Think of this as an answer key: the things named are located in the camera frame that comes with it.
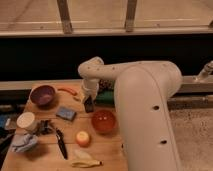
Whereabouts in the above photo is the right metal window post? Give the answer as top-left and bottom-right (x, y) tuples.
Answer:
(124, 0), (137, 32)

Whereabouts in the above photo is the purple bowl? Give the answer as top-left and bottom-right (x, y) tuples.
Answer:
(30, 85), (56, 106)

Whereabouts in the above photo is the red bowl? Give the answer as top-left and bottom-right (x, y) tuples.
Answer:
(91, 110), (116, 134)

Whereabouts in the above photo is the black eraser block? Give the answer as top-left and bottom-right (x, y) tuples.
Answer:
(84, 96), (94, 113)

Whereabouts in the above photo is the blue white cloth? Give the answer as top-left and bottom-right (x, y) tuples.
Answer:
(11, 134), (38, 153)

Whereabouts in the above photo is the green plastic tray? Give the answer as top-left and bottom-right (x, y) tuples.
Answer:
(95, 91), (114, 105)

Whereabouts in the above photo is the black binder clip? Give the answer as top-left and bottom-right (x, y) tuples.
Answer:
(37, 120), (54, 135)

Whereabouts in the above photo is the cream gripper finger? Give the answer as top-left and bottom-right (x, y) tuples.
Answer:
(79, 91), (87, 102)
(92, 92), (98, 101)

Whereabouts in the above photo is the orange carrot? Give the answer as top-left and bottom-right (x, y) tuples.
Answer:
(58, 87), (77, 96)

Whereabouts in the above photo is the red yellow apple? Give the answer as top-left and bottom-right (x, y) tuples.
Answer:
(76, 131), (90, 147)

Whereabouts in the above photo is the blue sponge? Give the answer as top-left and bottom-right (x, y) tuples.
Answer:
(56, 106), (76, 121)

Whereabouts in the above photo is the metal window post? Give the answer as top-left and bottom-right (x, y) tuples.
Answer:
(124, 0), (137, 32)
(57, 0), (72, 34)

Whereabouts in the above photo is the dark grape bunch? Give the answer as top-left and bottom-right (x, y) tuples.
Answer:
(99, 80), (114, 91)

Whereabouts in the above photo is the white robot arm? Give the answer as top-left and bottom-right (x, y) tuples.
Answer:
(78, 57), (182, 171)

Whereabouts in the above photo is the yellow banana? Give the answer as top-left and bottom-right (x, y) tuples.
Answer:
(71, 159), (102, 168)

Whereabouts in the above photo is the white cup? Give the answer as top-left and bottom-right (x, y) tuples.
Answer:
(16, 112), (37, 131)

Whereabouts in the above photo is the left metal window post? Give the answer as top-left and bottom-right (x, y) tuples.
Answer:
(57, 0), (72, 34)

